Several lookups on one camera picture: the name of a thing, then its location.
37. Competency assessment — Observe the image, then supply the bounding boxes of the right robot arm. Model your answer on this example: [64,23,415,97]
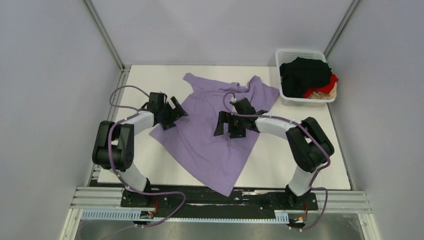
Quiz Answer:
[213,97,335,209]

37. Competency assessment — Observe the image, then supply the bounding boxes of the white plastic laundry basket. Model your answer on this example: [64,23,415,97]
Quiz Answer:
[275,48,336,107]

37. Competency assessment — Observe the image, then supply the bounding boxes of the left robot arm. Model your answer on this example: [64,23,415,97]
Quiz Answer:
[92,92,188,207]

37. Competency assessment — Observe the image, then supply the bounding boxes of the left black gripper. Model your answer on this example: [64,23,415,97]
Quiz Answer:
[158,97,188,131]

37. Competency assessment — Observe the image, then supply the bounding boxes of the beige t shirt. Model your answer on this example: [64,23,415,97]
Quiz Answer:
[307,82,338,100]

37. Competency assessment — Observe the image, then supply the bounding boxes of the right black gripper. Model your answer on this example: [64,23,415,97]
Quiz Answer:
[214,111,246,139]

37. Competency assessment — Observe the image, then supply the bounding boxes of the black t shirt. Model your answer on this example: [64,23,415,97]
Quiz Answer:
[279,57,333,98]

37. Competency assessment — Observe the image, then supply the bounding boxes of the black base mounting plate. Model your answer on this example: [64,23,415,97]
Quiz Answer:
[120,185,319,218]

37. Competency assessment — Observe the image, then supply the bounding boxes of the white slotted cable duct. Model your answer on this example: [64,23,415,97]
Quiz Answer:
[80,209,289,224]

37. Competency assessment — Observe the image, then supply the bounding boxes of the red t shirt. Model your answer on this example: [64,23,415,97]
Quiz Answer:
[302,74,339,99]

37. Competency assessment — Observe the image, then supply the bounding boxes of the purple t shirt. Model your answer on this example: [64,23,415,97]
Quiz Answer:
[150,73,280,197]

